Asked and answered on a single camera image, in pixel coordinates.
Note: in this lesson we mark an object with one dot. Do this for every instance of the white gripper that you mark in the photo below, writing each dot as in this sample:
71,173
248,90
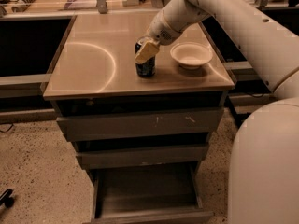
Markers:
160,29

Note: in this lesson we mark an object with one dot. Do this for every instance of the purple booklet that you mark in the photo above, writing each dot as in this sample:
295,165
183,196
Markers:
79,4

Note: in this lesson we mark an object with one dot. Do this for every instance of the dark blue pepsi can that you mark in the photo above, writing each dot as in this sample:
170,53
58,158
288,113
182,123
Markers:
146,69

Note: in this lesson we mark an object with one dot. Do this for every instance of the grey top drawer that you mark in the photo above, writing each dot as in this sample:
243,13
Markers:
140,124

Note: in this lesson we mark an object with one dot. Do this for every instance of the open grey bottom drawer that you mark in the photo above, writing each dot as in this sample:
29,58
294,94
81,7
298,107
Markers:
156,194

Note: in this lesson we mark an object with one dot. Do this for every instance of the grey middle drawer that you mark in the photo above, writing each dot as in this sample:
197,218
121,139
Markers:
145,156

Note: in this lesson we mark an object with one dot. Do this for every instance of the black chair caster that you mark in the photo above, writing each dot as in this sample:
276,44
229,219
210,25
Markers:
6,199

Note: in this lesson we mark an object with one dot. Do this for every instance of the white bowl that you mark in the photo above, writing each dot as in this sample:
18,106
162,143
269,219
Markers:
191,55

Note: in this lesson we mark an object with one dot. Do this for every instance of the grey drawer cabinet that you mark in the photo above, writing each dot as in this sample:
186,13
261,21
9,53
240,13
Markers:
94,74

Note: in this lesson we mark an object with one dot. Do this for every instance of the black table leg frame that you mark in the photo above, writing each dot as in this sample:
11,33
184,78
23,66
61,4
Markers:
240,107

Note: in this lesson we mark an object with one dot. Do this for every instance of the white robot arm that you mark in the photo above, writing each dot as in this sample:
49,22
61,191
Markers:
263,186

